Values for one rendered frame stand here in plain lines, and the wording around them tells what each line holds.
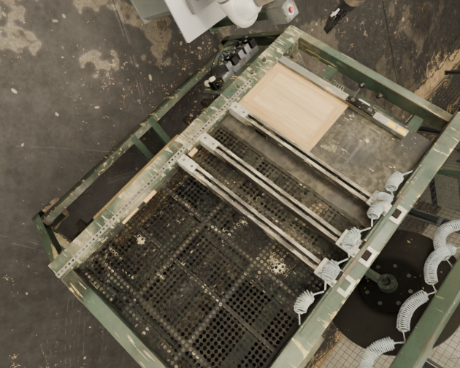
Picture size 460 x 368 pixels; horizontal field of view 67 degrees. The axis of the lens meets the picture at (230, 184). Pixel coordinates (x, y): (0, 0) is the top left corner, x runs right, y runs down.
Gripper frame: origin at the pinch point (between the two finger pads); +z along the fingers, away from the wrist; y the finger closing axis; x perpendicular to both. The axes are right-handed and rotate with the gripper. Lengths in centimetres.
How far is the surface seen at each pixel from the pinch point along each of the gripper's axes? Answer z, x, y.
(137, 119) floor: 149, 53, -83
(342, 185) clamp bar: 50, -68, -12
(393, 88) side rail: 63, -39, 58
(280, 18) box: 79, 41, 29
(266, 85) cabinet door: 84, 9, -2
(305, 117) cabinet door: 72, -24, 2
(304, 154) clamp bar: 62, -42, -16
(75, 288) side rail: 65, -34, -163
